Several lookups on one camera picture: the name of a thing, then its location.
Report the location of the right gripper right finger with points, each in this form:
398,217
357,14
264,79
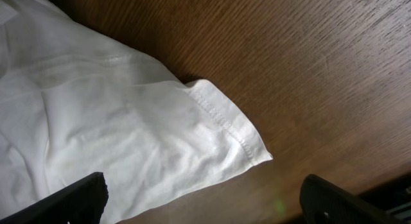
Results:
325,203

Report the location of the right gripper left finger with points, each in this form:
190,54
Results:
82,202

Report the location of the white printed t-shirt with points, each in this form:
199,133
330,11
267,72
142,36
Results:
74,102

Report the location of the black aluminium frame rail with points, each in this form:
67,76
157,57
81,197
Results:
392,197

